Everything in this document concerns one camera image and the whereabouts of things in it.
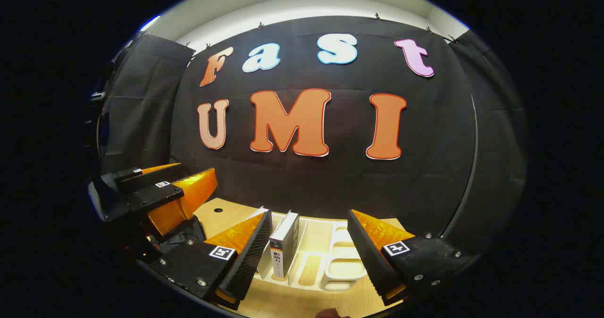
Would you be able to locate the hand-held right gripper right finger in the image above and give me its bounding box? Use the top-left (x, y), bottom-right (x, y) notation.
top-left (347, 209), bottom-right (473, 307)

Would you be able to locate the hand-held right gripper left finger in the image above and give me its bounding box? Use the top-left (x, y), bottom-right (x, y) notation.
top-left (150, 209), bottom-right (274, 310)

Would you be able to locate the cream plastic bookshelf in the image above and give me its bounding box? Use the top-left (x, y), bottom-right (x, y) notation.
top-left (255, 214), bottom-right (369, 291)

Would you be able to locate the grey cover book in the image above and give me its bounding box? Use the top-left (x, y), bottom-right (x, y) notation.
top-left (269, 210), bottom-right (301, 280)

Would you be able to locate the black schoolbag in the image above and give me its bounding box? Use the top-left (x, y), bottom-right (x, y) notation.
top-left (156, 216), bottom-right (207, 255)

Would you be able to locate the black backdrop cloth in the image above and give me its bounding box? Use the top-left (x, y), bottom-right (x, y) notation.
top-left (97, 15), bottom-right (527, 257)

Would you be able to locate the dark equipment stand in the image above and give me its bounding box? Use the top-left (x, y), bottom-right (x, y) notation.
top-left (84, 89), bottom-right (110, 167)

